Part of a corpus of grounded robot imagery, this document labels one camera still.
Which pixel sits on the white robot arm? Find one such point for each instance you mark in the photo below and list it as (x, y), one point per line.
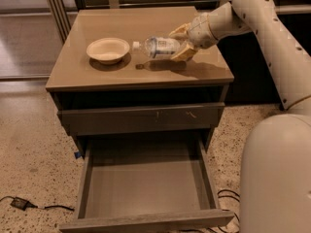
(275, 183)

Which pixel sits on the blue tape piece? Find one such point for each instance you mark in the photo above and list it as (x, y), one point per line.
(77, 154)

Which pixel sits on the grey drawer cabinet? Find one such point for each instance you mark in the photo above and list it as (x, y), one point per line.
(78, 82)

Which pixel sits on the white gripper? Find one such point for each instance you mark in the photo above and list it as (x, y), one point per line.
(201, 31)

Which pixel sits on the closed grey upper drawer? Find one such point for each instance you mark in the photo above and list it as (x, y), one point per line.
(141, 119)

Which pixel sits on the open middle drawer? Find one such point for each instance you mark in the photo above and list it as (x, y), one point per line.
(146, 185)

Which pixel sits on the clear blue plastic bottle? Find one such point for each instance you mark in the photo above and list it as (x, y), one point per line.
(157, 48)

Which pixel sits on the white paper bowl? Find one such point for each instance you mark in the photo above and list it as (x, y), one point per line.
(108, 50)

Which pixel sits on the black power adapter with cable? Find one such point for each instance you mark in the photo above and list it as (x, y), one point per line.
(24, 204)

